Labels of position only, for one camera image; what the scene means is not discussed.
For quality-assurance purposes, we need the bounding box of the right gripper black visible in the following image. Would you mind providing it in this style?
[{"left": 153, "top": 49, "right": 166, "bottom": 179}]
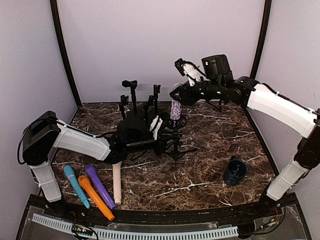
[{"left": 169, "top": 76, "right": 224, "bottom": 106}]

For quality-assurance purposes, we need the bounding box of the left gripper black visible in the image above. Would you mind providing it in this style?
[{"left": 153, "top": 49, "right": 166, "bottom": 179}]
[{"left": 126, "top": 130, "right": 179, "bottom": 156}]

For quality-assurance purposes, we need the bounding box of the black tripod shock-mount stand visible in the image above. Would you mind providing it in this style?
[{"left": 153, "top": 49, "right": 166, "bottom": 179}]
[{"left": 164, "top": 115, "right": 197, "bottom": 173}]

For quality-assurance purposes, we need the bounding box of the silver glitter microphone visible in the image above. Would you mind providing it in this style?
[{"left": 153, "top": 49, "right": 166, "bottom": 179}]
[{"left": 170, "top": 83, "right": 182, "bottom": 121}]

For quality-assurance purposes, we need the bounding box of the black stand of orange microphone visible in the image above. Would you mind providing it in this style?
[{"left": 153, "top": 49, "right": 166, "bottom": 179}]
[{"left": 153, "top": 84, "right": 161, "bottom": 115}]

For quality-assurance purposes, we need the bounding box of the black stand of purple microphone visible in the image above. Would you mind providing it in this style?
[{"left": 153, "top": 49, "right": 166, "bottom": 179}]
[{"left": 143, "top": 95, "right": 155, "bottom": 126}]

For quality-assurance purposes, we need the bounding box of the black stand of blue microphone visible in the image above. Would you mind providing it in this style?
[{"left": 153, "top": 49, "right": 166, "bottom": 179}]
[{"left": 121, "top": 80, "right": 138, "bottom": 115}]

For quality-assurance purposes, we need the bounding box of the black stand of pink microphone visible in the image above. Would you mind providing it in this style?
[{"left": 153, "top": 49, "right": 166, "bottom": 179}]
[{"left": 118, "top": 95, "right": 129, "bottom": 120}]

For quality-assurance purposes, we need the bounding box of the pink microphone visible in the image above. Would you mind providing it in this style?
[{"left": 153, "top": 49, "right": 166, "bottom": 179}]
[{"left": 112, "top": 161, "right": 122, "bottom": 205}]

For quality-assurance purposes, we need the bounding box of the purple microphone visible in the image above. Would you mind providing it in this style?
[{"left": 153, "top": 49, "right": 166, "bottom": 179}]
[{"left": 85, "top": 164, "right": 116, "bottom": 210}]

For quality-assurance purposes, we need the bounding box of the orange microphone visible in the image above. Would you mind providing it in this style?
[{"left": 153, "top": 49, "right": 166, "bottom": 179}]
[{"left": 78, "top": 175, "right": 115, "bottom": 221}]

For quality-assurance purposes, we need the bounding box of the blue microphone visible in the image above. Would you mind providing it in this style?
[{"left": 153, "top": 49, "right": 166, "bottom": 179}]
[{"left": 63, "top": 165, "right": 91, "bottom": 209}]

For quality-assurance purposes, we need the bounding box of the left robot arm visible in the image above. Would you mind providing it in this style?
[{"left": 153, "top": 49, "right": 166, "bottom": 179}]
[{"left": 17, "top": 111, "right": 181, "bottom": 218}]

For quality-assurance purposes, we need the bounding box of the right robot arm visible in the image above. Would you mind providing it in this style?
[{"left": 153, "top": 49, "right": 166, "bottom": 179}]
[{"left": 170, "top": 54, "right": 320, "bottom": 217}]

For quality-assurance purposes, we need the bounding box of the dark blue mug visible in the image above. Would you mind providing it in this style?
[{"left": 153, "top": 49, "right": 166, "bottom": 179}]
[{"left": 223, "top": 155, "right": 248, "bottom": 186}]

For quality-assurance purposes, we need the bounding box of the small circuit board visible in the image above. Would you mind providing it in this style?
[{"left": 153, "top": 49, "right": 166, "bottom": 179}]
[{"left": 71, "top": 224, "right": 94, "bottom": 238}]

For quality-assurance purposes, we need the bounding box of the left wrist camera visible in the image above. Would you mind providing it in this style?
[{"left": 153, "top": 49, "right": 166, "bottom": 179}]
[{"left": 149, "top": 115, "right": 163, "bottom": 141}]

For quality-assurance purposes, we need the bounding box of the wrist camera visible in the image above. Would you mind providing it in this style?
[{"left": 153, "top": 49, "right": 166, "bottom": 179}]
[
  {"left": 174, "top": 58, "right": 205, "bottom": 87},
  {"left": 149, "top": 115, "right": 163, "bottom": 141}
]

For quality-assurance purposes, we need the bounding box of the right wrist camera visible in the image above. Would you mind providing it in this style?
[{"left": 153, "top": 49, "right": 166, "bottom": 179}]
[{"left": 174, "top": 58, "right": 205, "bottom": 87}]

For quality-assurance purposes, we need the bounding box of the white slotted cable duct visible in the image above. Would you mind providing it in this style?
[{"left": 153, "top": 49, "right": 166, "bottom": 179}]
[{"left": 31, "top": 213, "right": 239, "bottom": 240}]

